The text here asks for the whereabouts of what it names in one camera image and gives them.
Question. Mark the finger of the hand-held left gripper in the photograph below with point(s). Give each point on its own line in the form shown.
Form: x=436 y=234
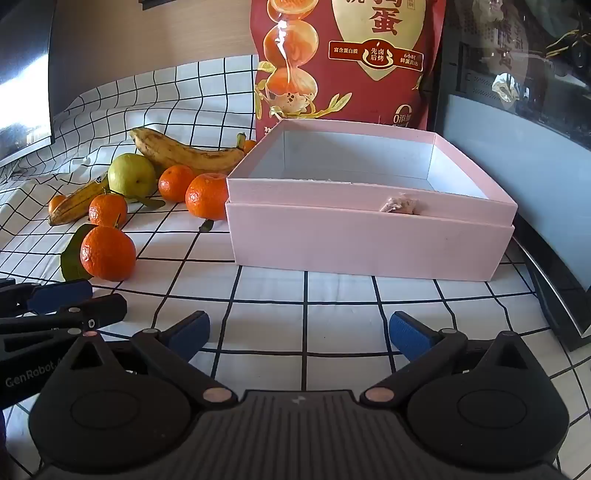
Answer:
x=101 y=308
x=60 y=291

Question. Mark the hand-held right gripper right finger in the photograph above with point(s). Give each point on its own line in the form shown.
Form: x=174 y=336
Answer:
x=408 y=337

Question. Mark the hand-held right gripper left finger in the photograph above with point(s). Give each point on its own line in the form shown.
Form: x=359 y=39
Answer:
x=189 y=334

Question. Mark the tangerine with green leaf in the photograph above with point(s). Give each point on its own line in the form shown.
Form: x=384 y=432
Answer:
x=107 y=253

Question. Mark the small yellow-green banana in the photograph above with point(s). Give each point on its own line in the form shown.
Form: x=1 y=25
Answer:
x=74 y=205

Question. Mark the small orange tangerine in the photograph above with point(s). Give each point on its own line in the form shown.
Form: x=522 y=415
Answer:
x=249 y=145
x=57 y=203

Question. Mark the pink cardboard box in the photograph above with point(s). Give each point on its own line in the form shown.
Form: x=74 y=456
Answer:
x=369 y=240

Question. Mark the green apple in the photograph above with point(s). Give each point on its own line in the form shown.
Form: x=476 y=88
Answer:
x=131 y=175

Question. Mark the large spotted yellow banana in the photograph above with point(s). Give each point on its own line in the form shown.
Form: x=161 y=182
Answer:
x=184 y=154

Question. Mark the white black-checked tablecloth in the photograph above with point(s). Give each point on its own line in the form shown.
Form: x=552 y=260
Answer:
x=277 y=314

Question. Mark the small green leaf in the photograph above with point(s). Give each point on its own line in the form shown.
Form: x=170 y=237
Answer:
x=147 y=202
x=206 y=226

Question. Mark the black monitor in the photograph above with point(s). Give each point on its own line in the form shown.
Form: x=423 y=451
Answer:
x=23 y=69

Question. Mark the red snack box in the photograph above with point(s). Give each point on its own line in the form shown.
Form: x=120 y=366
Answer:
x=351 y=92

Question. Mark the black glass-panel computer case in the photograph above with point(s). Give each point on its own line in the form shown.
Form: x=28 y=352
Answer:
x=531 y=115

